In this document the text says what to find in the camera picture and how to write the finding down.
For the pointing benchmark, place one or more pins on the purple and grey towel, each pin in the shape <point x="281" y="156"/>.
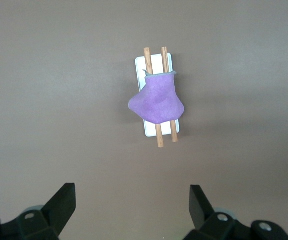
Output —
<point x="156" y="100"/>

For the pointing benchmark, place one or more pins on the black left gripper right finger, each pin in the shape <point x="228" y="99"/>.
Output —
<point x="200" y="207"/>

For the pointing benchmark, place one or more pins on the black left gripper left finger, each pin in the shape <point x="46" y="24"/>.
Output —
<point x="58" y="210"/>

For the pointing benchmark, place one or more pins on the white rack with wooden rods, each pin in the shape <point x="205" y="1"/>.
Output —
<point x="148" y="130"/>

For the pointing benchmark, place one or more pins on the brown table mat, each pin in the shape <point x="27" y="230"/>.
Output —
<point x="58" y="100"/>

